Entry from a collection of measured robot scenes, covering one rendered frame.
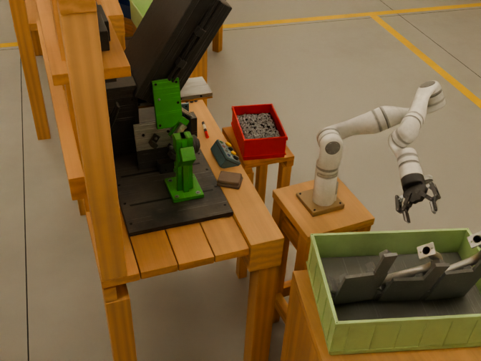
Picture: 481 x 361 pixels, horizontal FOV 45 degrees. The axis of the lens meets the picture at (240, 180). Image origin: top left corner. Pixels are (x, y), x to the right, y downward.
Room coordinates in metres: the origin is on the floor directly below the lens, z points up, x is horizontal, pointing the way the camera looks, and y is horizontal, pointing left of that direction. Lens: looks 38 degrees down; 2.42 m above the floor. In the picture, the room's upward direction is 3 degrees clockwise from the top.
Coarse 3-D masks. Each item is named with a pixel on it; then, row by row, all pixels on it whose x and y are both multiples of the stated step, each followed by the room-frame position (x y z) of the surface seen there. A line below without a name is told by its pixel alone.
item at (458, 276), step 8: (480, 264) 1.33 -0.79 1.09; (448, 272) 1.33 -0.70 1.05; (456, 272) 1.34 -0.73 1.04; (464, 272) 1.34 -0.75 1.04; (472, 272) 1.35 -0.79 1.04; (480, 272) 1.35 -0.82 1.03; (440, 280) 1.34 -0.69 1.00; (448, 280) 1.34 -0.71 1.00; (456, 280) 1.35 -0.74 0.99; (464, 280) 1.36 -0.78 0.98; (472, 280) 1.37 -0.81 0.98; (432, 288) 1.36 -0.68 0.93; (440, 288) 1.36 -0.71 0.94; (448, 288) 1.36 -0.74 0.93; (456, 288) 1.37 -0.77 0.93; (464, 288) 1.38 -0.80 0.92; (424, 296) 1.38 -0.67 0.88; (432, 296) 1.37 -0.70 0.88; (440, 296) 1.38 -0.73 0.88; (448, 296) 1.39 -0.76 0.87; (456, 296) 1.40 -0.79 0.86
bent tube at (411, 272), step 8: (424, 248) 1.31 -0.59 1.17; (424, 256) 1.28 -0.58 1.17; (432, 256) 1.29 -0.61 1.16; (440, 256) 1.31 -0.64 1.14; (424, 264) 1.36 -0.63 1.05; (400, 272) 1.37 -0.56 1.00; (408, 272) 1.35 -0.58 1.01; (416, 272) 1.35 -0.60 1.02; (424, 272) 1.34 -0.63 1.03; (384, 280) 1.36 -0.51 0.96
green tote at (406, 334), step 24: (312, 240) 1.54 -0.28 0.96; (336, 240) 1.58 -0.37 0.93; (360, 240) 1.59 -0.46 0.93; (384, 240) 1.60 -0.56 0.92; (408, 240) 1.62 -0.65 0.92; (432, 240) 1.63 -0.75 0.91; (456, 240) 1.64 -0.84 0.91; (312, 264) 1.50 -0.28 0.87; (312, 288) 1.45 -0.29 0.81; (480, 288) 1.45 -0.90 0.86; (336, 336) 1.17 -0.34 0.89; (360, 336) 1.18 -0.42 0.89; (384, 336) 1.19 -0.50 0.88; (408, 336) 1.20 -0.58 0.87; (432, 336) 1.21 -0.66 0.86; (456, 336) 1.22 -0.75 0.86; (480, 336) 1.24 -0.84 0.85
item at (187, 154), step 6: (180, 150) 1.81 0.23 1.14; (186, 150) 1.81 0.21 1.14; (192, 150) 1.82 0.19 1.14; (180, 156) 1.80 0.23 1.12; (186, 156) 1.79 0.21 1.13; (192, 156) 1.80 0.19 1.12; (174, 162) 1.94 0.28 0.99; (180, 162) 1.80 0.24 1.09; (186, 162) 1.79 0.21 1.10; (192, 162) 1.82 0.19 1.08; (174, 168) 1.91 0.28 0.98
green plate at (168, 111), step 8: (152, 80) 2.11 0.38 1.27; (160, 80) 2.12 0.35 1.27; (168, 80) 2.13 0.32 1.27; (176, 80) 2.14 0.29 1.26; (152, 88) 2.10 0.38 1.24; (160, 88) 2.11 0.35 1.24; (168, 88) 2.12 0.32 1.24; (176, 88) 2.13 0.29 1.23; (160, 96) 2.10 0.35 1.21; (168, 96) 2.11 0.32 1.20; (176, 96) 2.12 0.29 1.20; (160, 104) 2.09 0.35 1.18; (168, 104) 2.10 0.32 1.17; (176, 104) 2.11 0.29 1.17; (160, 112) 2.08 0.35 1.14; (168, 112) 2.09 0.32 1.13; (176, 112) 2.10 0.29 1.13; (160, 120) 2.07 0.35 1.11; (168, 120) 2.08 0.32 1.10; (176, 120) 2.09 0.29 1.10; (160, 128) 2.06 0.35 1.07
